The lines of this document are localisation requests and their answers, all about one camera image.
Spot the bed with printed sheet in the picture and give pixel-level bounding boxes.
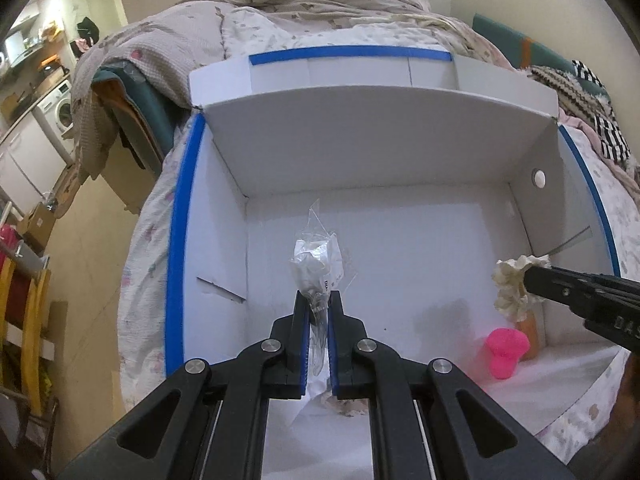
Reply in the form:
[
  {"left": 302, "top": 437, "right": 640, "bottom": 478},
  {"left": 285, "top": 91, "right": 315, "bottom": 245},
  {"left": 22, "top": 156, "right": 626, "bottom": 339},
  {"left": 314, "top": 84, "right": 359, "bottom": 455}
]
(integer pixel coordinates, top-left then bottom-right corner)
[{"left": 117, "top": 25, "right": 640, "bottom": 466}]

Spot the brown floor mat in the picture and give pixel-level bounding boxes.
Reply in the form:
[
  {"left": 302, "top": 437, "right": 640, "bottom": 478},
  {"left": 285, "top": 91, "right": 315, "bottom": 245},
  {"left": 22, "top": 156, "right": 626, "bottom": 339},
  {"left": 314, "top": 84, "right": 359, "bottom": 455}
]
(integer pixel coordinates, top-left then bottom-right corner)
[{"left": 50, "top": 162, "right": 84, "bottom": 219}]

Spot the orange tube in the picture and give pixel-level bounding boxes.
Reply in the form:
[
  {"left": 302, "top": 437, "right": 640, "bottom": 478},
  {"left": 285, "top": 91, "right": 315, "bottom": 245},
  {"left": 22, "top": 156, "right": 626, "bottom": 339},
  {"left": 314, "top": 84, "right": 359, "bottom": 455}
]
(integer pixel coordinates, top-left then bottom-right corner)
[{"left": 515, "top": 307, "right": 544, "bottom": 361}]

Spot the beige printed quilt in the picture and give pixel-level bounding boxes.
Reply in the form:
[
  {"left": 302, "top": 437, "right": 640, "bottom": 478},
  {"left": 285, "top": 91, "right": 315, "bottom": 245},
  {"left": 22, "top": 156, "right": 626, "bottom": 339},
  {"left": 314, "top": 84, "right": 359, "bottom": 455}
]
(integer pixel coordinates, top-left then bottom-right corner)
[{"left": 70, "top": 0, "right": 516, "bottom": 182}]

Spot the cream scrunchie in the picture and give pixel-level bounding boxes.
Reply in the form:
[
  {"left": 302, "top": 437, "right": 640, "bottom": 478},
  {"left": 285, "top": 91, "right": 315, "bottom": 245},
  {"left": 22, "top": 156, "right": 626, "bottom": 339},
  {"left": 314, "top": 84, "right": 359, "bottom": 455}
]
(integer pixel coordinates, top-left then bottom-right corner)
[{"left": 491, "top": 255, "right": 552, "bottom": 319}]

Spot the white cardboard box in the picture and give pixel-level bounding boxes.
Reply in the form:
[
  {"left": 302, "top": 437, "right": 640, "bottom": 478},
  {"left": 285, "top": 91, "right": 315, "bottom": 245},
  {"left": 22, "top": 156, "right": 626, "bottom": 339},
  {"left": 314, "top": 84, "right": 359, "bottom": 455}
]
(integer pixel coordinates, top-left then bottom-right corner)
[{"left": 165, "top": 45, "right": 626, "bottom": 480}]

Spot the pink mushroom toy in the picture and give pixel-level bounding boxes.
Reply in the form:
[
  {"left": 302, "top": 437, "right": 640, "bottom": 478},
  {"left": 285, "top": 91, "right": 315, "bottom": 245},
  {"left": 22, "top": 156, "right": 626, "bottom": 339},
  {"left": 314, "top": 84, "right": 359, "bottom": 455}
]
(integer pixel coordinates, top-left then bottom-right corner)
[{"left": 482, "top": 327, "right": 531, "bottom": 380}]

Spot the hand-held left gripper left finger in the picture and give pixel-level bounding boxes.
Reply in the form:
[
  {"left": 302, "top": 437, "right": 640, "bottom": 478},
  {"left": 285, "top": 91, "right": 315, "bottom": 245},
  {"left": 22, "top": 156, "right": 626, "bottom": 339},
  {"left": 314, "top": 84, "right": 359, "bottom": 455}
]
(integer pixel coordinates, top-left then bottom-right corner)
[{"left": 57, "top": 290, "right": 312, "bottom": 480}]

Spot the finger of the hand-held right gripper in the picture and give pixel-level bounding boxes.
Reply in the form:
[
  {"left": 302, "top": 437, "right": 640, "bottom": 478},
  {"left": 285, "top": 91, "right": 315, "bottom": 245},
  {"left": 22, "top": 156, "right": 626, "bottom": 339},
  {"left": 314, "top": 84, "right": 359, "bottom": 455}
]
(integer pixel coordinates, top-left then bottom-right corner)
[
  {"left": 524, "top": 280, "right": 640, "bottom": 319},
  {"left": 522, "top": 265, "right": 640, "bottom": 293}
]

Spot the yellow wooden chair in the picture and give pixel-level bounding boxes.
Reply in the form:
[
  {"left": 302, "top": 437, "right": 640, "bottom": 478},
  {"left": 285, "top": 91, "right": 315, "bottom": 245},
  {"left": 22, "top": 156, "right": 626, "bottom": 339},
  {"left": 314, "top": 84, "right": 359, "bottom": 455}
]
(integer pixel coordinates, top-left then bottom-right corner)
[{"left": 0, "top": 255, "right": 59, "bottom": 412}]

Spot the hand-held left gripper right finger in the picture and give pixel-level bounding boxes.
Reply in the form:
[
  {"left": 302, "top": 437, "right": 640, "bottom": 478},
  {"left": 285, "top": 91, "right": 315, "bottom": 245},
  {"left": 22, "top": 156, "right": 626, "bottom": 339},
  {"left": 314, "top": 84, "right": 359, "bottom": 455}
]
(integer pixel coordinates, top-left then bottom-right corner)
[{"left": 327, "top": 290, "right": 576, "bottom": 480}]

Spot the wooden frame with teal padding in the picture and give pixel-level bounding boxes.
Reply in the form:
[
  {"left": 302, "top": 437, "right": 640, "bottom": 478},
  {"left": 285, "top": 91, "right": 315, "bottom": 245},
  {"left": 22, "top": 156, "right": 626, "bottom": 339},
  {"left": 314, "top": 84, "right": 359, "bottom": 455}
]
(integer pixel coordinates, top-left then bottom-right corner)
[{"left": 92, "top": 62, "right": 174, "bottom": 216}]

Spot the black hanging garment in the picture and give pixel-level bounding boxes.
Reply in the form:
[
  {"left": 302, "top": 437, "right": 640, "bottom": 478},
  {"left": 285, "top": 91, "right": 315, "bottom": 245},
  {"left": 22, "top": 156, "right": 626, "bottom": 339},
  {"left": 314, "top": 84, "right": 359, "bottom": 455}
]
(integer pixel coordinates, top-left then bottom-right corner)
[{"left": 75, "top": 16, "right": 101, "bottom": 44}]

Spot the clear plastic packet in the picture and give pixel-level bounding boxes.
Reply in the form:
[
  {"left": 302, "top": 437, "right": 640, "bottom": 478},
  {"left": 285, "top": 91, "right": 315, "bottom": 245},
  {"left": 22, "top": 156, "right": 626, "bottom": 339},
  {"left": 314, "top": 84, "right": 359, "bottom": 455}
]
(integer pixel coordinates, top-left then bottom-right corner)
[{"left": 290, "top": 199, "right": 361, "bottom": 386}]

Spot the knitted patterned cloth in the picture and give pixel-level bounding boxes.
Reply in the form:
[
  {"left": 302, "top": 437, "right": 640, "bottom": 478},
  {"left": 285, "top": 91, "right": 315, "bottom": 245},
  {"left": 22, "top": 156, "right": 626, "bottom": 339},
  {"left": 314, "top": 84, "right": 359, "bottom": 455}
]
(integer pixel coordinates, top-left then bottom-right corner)
[{"left": 525, "top": 65, "right": 614, "bottom": 119}]

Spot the white washing machine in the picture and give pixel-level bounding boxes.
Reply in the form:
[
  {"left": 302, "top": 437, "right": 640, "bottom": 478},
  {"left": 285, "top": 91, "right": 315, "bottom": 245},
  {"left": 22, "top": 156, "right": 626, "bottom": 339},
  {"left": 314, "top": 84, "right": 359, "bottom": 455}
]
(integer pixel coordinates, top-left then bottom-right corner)
[{"left": 36, "top": 80, "right": 76, "bottom": 136}]

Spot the black white striped cloth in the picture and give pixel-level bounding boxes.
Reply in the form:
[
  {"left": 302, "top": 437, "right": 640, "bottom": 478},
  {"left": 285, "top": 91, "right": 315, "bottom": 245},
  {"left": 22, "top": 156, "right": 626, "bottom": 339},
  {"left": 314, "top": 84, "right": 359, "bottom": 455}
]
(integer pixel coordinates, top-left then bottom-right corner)
[{"left": 570, "top": 60, "right": 634, "bottom": 162}]

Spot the pink blanket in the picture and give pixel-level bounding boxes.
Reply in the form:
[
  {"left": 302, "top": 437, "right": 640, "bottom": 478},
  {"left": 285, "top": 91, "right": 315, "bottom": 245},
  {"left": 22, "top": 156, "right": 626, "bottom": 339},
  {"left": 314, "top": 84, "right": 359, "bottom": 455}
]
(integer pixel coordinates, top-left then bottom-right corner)
[{"left": 559, "top": 114, "right": 640, "bottom": 192}]

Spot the white kitchen base cabinet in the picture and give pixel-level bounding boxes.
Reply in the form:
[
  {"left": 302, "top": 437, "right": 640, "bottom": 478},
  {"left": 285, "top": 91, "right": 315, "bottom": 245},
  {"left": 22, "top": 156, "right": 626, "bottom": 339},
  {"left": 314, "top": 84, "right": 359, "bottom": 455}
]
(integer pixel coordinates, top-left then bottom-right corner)
[{"left": 0, "top": 114, "right": 71, "bottom": 202}]

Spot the teal padded panel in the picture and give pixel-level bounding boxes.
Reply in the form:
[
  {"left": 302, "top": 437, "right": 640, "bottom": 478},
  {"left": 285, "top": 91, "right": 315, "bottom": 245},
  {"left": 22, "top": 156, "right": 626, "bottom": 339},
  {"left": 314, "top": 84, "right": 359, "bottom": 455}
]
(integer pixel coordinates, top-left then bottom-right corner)
[{"left": 472, "top": 12, "right": 609, "bottom": 97}]

